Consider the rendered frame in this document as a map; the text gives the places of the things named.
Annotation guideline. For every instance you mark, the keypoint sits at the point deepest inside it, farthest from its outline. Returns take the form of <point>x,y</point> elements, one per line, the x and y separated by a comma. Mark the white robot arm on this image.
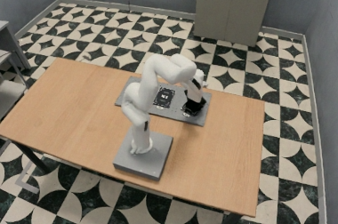
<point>141,96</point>

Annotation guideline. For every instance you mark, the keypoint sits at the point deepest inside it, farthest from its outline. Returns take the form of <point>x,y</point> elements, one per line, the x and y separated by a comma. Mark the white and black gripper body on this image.
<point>195,97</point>

